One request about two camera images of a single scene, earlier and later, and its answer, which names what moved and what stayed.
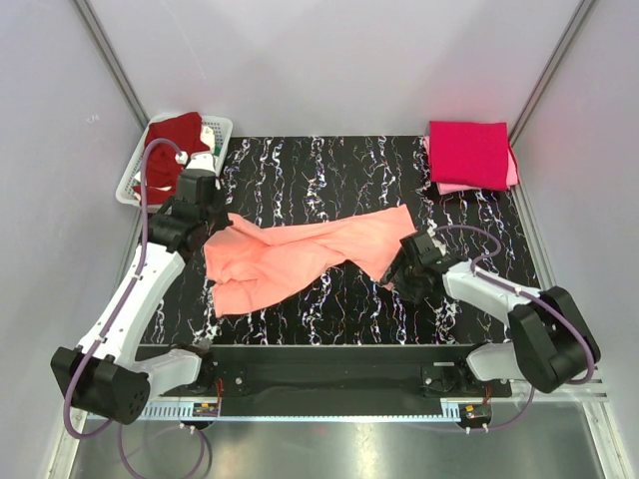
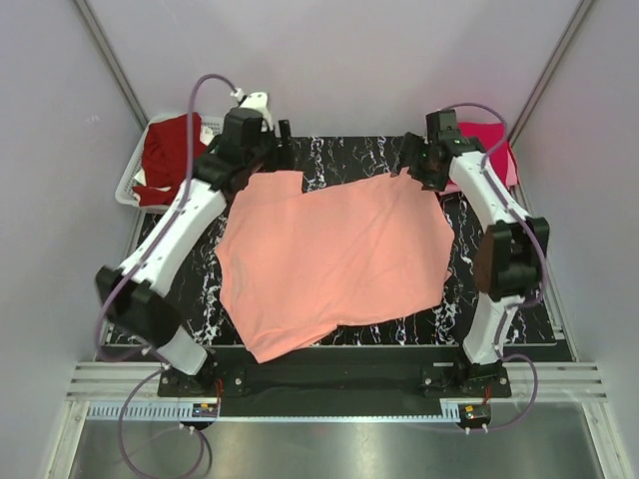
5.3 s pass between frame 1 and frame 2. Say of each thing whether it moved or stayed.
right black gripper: moved
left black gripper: moved
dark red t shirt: stayed
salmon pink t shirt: moved
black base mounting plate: stayed
